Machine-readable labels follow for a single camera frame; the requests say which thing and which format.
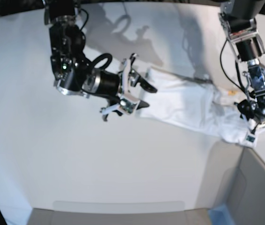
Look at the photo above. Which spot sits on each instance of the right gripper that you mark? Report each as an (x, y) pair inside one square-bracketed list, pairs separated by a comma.
[(128, 76)]

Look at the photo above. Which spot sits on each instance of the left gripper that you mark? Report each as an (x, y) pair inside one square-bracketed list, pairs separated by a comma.
[(252, 114)]

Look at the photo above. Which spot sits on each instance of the white printed t-shirt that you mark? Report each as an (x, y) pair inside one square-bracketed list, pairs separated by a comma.
[(196, 105)]

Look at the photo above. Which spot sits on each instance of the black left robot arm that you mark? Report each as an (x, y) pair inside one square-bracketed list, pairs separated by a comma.
[(238, 20)]

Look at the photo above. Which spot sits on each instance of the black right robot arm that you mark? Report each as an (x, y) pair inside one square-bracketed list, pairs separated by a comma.
[(76, 75)]

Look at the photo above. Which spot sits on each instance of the grey partition panel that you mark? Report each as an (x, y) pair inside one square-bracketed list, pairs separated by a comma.
[(233, 186)]

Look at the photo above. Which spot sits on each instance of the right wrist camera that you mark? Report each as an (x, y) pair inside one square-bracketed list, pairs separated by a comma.
[(127, 107)]

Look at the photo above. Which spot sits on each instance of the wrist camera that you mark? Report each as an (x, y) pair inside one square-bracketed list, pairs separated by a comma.
[(127, 107), (250, 138)]

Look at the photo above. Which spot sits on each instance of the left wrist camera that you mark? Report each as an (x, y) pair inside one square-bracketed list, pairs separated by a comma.
[(250, 138)]

